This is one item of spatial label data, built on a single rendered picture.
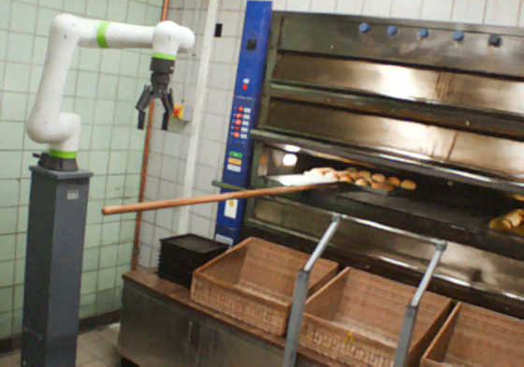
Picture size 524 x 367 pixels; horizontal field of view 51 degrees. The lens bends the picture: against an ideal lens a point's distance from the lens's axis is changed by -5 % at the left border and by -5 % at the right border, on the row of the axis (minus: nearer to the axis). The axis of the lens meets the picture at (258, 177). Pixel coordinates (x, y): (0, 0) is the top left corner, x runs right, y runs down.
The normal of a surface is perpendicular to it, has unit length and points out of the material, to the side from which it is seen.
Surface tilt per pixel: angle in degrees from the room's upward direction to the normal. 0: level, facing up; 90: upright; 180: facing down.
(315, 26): 90
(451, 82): 70
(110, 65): 90
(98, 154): 90
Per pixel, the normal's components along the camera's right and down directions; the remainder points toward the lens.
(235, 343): -0.58, 0.04
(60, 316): 0.84, 0.20
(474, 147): -0.49, -0.30
